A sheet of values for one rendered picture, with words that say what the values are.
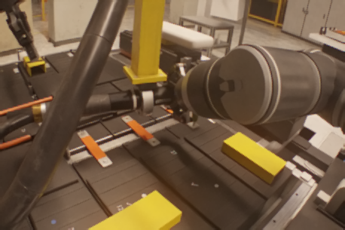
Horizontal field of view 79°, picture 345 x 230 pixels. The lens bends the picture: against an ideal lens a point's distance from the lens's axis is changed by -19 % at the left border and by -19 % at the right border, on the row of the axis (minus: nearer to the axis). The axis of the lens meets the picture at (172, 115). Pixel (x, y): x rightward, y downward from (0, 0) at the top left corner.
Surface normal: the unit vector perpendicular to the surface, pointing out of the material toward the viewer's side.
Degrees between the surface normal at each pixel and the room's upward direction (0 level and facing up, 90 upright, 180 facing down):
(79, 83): 56
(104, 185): 0
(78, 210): 0
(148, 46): 90
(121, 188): 0
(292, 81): 62
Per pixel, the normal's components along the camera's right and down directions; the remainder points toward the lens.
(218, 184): 0.11, -0.85
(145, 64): 0.43, 0.51
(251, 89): -0.90, 0.09
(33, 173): 0.32, 0.05
